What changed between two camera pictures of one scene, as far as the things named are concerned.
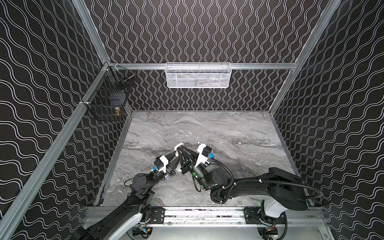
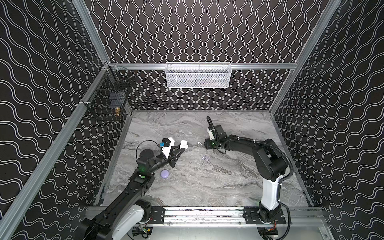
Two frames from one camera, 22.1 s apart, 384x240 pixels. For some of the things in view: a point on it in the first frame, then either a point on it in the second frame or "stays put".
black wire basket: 108,97 stays put
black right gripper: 191,163 -> 208,142
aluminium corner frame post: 81,7 stays put
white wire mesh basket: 198,75 stays put
